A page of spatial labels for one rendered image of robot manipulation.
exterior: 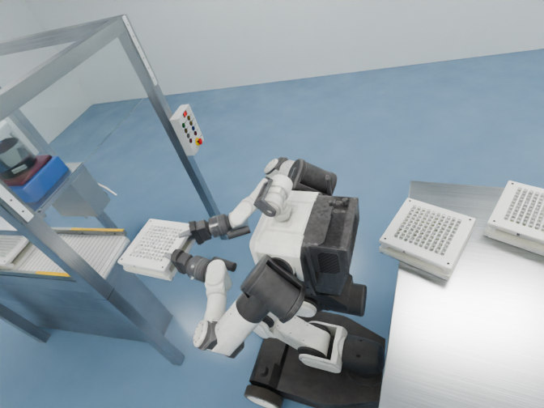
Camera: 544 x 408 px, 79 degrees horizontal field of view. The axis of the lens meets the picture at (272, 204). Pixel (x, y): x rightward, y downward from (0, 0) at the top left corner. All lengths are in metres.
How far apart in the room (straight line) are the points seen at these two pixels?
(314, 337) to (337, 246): 0.90
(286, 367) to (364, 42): 3.74
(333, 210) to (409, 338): 0.46
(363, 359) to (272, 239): 0.91
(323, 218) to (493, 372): 0.62
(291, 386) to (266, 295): 1.06
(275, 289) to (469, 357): 0.60
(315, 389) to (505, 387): 0.93
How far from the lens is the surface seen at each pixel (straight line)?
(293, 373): 1.88
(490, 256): 1.36
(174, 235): 1.46
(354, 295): 1.23
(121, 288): 2.04
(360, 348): 1.69
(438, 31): 4.60
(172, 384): 2.27
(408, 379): 1.11
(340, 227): 0.92
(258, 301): 0.87
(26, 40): 2.29
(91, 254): 1.88
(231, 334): 0.96
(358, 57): 4.61
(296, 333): 1.67
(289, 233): 0.93
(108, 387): 2.49
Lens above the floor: 1.93
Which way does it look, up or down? 43 degrees down
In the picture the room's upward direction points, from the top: 17 degrees counter-clockwise
